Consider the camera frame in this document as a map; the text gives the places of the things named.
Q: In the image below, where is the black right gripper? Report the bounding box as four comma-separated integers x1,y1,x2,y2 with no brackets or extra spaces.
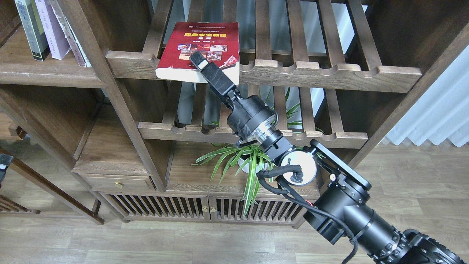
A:
189,51,279,145

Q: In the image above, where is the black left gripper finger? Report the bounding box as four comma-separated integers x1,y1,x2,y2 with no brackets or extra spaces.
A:
0,154,14,185

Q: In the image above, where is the red cover book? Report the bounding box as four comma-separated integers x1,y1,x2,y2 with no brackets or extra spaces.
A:
155,22,240,85

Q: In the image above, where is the pale purple book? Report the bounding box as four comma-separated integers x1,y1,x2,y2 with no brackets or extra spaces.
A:
35,0,70,60

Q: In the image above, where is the green and black book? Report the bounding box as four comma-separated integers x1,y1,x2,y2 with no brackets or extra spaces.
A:
15,0,50,62

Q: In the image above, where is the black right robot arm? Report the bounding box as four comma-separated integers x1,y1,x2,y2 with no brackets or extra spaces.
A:
190,51,464,264

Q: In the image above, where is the white plant pot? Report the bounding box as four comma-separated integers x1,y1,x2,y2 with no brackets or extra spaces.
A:
237,154,269,174

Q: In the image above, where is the green spider plant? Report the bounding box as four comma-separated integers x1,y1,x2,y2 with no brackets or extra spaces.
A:
193,87,333,219

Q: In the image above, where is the brass drawer knob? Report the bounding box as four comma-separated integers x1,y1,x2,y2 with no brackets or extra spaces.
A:
115,181,123,189

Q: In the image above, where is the worn white standing book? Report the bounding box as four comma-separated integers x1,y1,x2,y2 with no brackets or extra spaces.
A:
49,0,92,67

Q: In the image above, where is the dark wooden bookshelf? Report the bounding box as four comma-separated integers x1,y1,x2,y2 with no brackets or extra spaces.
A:
1,0,468,228

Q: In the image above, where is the white curtain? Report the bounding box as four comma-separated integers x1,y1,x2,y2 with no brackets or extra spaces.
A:
386,47,469,147

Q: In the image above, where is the wooden chair frame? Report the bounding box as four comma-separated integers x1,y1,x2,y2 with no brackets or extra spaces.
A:
0,148,104,224

